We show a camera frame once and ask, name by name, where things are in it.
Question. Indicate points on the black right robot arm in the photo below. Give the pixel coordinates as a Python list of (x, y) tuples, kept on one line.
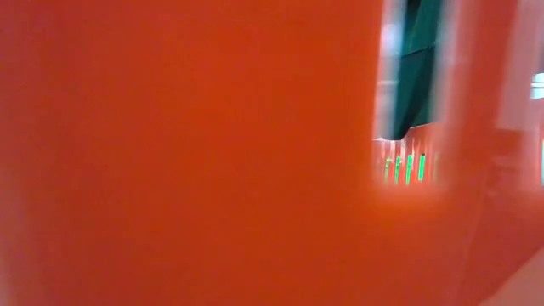
[(416, 85)]

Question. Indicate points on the red plastic basket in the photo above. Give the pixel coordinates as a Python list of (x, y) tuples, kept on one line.
[(170, 149)]

